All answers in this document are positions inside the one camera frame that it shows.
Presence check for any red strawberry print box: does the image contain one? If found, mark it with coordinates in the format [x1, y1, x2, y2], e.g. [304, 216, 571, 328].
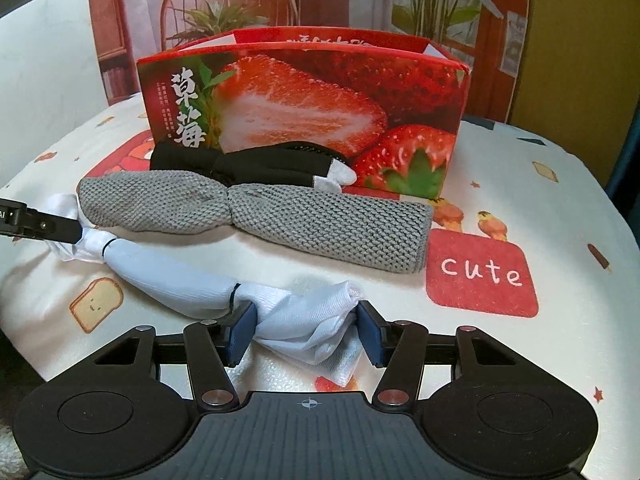
[136, 25, 474, 201]

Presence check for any dark teal object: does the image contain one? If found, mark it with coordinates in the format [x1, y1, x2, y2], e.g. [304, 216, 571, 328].
[604, 72, 640, 243]

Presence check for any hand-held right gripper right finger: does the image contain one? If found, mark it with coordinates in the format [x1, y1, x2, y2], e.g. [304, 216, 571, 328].
[358, 299, 521, 409]

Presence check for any grey knitted cloth roll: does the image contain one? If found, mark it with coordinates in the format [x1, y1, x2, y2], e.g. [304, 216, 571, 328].
[76, 172, 435, 275]

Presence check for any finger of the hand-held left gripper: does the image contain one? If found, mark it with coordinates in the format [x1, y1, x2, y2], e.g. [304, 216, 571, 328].
[7, 199, 84, 247]

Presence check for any white cloth roll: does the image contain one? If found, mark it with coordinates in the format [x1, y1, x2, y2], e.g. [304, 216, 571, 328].
[43, 191, 367, 389]

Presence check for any wall poster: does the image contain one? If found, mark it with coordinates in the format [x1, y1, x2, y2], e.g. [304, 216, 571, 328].
[86, 0, 533, 126]

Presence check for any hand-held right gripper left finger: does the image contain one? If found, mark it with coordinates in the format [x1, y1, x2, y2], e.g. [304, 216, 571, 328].
[92, 301, 258, 409]

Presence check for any black cloth roll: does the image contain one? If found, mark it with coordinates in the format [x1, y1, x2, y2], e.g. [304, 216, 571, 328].
[149, 140, 358, 194]

